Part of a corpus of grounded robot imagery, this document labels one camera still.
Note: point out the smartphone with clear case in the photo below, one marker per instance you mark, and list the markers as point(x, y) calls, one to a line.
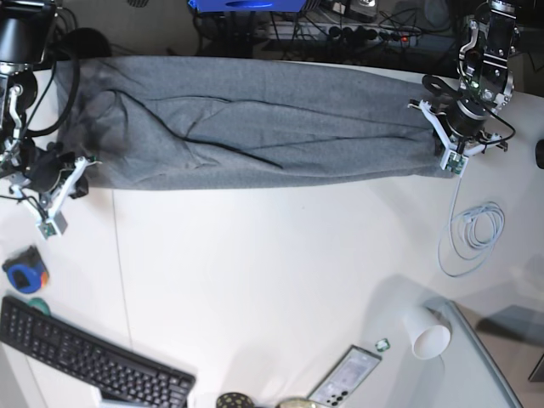
point(345, 377)

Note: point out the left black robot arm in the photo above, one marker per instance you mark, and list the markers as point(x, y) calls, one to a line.
point(482, 64)

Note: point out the round metal tin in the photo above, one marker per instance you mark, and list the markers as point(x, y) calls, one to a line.
point(296, 402)

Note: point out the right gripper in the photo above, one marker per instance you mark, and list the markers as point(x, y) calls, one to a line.
point(50, 173)

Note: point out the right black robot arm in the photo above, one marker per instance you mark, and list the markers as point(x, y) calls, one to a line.
point(27, 31)

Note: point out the blue black tape measure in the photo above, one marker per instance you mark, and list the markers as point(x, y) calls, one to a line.
point(26, 271)

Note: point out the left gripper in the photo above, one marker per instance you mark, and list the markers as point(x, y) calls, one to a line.
point(460, 117)

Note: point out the blue box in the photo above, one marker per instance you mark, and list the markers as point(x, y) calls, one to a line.
point(206, 6)

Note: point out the small green white packet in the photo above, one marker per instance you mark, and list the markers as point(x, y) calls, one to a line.
point(382, 345)

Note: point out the green tape roll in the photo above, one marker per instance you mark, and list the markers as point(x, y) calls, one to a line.
point(40, 305)

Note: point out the black computer keyboard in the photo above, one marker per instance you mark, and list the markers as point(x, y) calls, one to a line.
point(127, 376)

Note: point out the grey laptop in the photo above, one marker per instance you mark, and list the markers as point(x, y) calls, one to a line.
point(492, 361)

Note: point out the black gold dotted lid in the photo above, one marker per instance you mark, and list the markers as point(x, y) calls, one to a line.
point(234, 400)

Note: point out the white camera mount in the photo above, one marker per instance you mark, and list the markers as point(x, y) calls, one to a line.
point(48, 217)
point(455, 153)

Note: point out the grey t-shirt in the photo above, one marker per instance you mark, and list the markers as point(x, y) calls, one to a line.
point(195, 123)

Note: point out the white paper cup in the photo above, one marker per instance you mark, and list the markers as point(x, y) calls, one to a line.
point(429, 338)

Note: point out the black round object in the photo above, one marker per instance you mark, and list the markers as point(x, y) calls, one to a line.
point(539, 154)

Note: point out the black power strip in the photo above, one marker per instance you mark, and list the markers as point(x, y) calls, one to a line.
point(360, 35)

